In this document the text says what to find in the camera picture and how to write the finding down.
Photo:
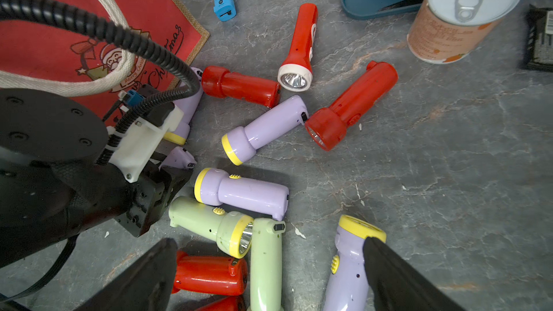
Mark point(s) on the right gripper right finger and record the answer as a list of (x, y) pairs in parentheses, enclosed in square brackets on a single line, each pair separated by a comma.
[(397, 285)]

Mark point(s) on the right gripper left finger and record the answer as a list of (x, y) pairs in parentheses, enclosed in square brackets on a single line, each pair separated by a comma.
[(145, 285)]

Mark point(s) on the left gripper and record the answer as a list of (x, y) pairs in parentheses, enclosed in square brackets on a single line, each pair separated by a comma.
[(151, 195)]

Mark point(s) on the purple flashlight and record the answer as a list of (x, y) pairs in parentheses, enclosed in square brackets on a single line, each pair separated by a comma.
[(188, 106), (180, 158), (347, 287), (242, 143)]

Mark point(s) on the red jute tote bag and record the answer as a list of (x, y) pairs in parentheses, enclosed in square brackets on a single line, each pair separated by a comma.
[(93, 49)]

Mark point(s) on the red flashlight white rim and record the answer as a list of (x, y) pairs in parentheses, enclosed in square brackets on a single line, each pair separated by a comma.
[(296, 73)]

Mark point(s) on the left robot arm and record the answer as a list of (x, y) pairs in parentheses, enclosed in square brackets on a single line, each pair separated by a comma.
[(51, 187)]

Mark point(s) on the purple flashlight horizontal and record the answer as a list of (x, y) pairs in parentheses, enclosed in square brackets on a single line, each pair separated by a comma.
[(215, 187)]

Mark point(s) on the red flashlight bottom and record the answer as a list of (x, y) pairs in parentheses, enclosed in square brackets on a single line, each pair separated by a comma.
[(231, 303)]

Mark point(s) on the green flashlight horizontal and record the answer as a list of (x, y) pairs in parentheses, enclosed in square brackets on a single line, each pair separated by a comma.
[(231, 231)]

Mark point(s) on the green flashlight vertical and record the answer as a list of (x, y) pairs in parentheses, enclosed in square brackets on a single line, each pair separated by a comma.
[(266, 265)]

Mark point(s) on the small black clip box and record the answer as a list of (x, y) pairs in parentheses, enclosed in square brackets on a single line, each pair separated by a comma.
[(538, 50)]

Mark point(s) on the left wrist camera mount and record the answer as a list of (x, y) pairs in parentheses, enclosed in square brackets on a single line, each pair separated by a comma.
[(137, 135)]

